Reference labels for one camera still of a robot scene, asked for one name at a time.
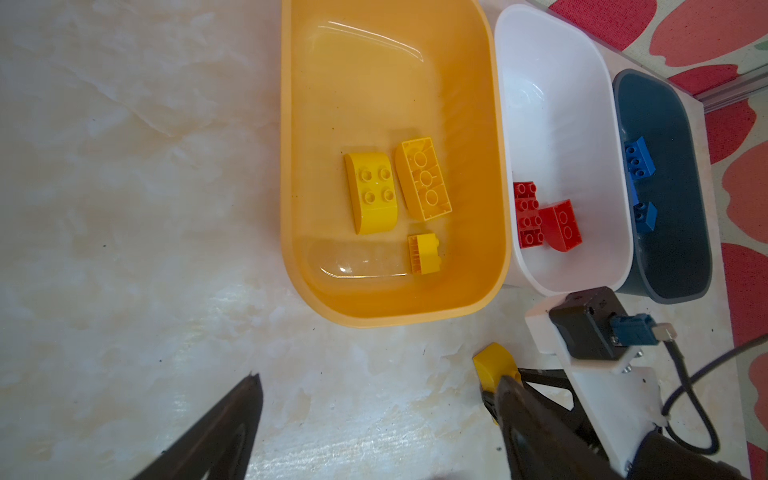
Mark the red lego brick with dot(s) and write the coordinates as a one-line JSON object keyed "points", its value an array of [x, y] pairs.
{"points": [[528, 220]]}

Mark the yellow plastic container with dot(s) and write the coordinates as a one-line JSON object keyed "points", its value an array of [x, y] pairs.
{"points": [[364, 76]]}

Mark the right aluminium frame post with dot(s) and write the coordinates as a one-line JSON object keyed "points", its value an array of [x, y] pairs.
{"points": [[734, 91]]}

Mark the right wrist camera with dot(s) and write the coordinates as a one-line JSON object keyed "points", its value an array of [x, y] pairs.
{"points": [[595, 326]]}

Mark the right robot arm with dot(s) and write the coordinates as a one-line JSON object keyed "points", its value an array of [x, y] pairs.
{"points": [[661, 455]]}

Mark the white plastic container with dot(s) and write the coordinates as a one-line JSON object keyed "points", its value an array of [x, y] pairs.
{"points": [[560, 132]]}

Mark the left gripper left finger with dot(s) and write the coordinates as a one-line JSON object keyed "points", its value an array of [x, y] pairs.
{"points": [[219, 445]]}

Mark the red lego brick angled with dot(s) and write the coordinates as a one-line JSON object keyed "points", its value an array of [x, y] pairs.
{"points": [[559, 226]]}

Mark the small yellow lego brick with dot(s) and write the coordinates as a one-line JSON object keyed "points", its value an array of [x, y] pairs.
{"points": [[423, 253]]}

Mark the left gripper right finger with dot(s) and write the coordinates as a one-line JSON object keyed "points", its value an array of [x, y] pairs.
{"points": [[538, 444]]}

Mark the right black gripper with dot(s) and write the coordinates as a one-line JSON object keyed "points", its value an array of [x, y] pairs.
{"points": [[622, 402]]}

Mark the yellow curved lego brick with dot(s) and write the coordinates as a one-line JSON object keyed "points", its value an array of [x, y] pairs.
{"points": [[492, 364]]}

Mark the dark teal plastic container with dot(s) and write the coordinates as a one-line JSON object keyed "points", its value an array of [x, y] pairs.
{"points": [[672, 264]]}

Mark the blue lego brick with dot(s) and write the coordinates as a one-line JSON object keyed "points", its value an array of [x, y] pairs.
{"points": [[638, 160], [645, 215]]}

